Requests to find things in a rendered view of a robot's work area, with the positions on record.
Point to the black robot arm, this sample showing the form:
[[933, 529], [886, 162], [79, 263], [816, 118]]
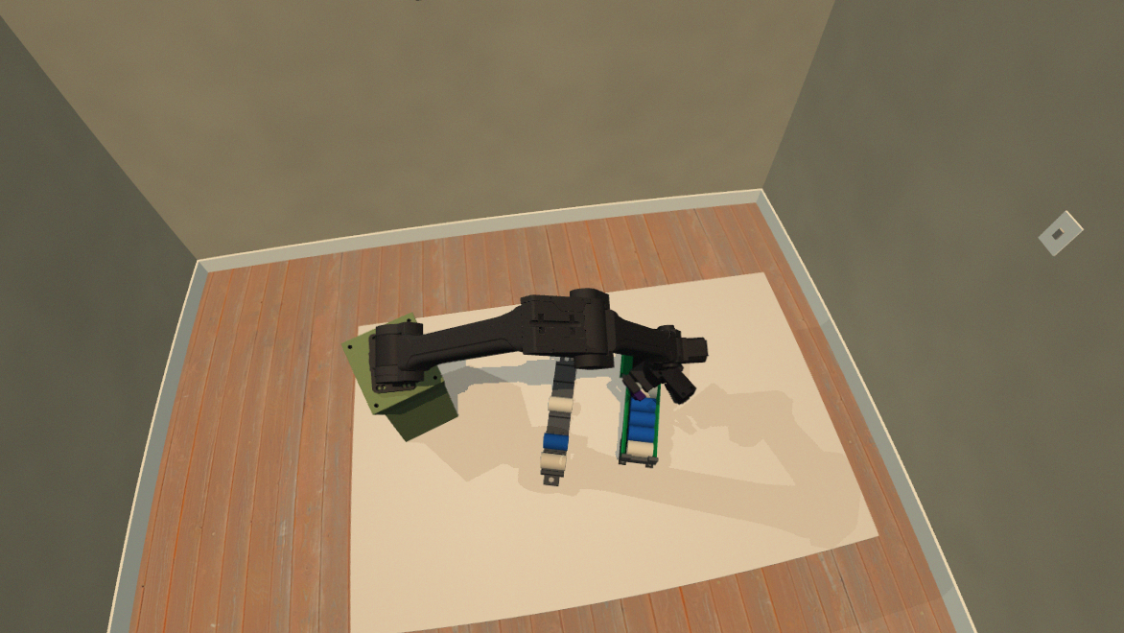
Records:
[[572, 326]]

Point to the beige cylinder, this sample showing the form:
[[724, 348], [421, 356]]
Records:
[[553, 461], [561, 404], [651, 394], [639, 449]]

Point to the blue plastic bar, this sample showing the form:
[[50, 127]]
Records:
[[646, 405], [556, 442], [643, 434], [642, 419]]

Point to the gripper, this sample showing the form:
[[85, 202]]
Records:
[[638, 373]]

